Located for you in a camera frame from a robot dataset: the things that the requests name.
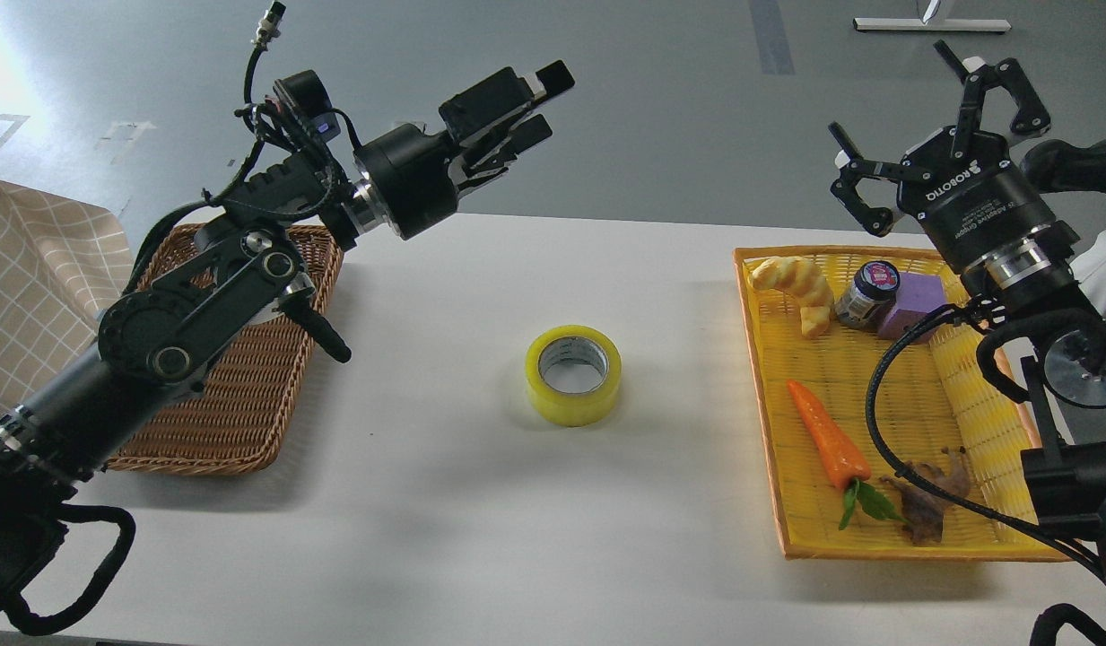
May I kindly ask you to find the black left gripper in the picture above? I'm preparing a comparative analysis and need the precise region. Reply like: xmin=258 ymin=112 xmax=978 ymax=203
xmin=354 ymin=60 xmax=576 ymax=239

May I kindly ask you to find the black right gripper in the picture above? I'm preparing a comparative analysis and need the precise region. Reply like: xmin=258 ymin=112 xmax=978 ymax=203
xmin=828 ymin=39 xmax=1056 ymax=274

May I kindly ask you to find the yellow tape roll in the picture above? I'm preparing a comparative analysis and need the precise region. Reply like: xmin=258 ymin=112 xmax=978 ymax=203
xmin=524 ymin=326 xmax=623 ymax=428

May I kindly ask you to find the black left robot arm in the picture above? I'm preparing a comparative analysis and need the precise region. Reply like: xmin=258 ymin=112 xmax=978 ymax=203
xmin=0 ymin=1 xmax=576 ymax=635

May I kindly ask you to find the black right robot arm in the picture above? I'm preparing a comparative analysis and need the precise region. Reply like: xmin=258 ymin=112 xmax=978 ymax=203
xmin=830 ymin=41 xmax=1106 ymax=586

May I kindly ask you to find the white metal stand base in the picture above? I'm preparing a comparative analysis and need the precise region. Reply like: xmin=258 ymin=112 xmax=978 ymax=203
xmin=851 ymin=1 xmax=1012 ymax=34

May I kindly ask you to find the black shoe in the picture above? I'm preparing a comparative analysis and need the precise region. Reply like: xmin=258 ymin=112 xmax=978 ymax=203
xmin=1020 ymin=139 xmax=1106 ymax=195

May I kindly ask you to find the purple foam block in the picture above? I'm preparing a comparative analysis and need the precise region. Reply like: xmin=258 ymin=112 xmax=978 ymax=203
xmin=876 ymin=273 xmax=947 ymax=340

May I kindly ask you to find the small dark glass jar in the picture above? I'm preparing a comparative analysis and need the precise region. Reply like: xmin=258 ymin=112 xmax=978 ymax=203
xmin=834 ymin=260 xmax=901 ymax=330

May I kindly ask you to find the toy bread croissant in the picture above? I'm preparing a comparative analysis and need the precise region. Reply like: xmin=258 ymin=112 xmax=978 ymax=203
xmin=750 ymin=256 xmax=835 ymax=338

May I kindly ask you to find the yellow plastic basket tray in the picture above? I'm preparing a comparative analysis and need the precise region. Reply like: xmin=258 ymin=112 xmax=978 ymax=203
xmin=734 ymin=244 xmax=1064 ymax=562

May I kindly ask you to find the orange toy carrot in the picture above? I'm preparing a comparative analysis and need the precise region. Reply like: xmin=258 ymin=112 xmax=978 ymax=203
xmin=786 ymin=381 xmax=904 ymax=531

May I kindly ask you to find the brown wicker basket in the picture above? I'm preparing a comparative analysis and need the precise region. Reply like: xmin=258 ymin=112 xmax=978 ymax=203
xmin=105 ymin=223 xmax=344 ymax=476

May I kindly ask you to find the beige checkered cloth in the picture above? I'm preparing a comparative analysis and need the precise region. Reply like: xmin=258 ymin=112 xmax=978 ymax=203
xmin=0 ymin=180 xmax=133 ymax=415

